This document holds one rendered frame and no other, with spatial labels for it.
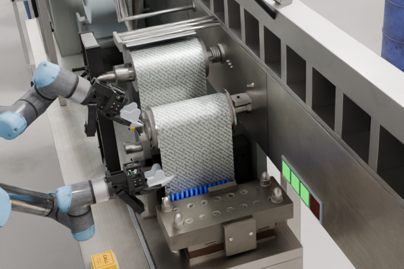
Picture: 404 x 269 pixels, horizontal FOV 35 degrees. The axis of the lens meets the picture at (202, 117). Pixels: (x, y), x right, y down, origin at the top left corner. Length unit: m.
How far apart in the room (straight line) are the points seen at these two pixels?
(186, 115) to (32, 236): 1.93
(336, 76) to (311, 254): 2.00
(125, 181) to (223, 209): 0.31
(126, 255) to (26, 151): 2.51
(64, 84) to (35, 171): 2.43
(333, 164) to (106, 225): 0.92
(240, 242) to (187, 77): 0.58
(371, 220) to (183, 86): 0.93
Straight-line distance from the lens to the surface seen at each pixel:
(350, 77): 1.42
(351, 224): 1.59
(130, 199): 2.02
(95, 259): 2.06
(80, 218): 2.02
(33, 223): 3.82
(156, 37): 2.15
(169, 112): 1.97
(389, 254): 1.47
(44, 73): 1.85
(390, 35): 5.00
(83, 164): 2.55
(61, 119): 2.89
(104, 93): 1.92
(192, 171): 2.06
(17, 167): 4.35
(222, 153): 2.06
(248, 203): 2.02
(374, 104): 1.35
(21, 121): 1.83
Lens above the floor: 2.26
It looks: 30 degrees down
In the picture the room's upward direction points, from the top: 5 degrees counter-clockwise
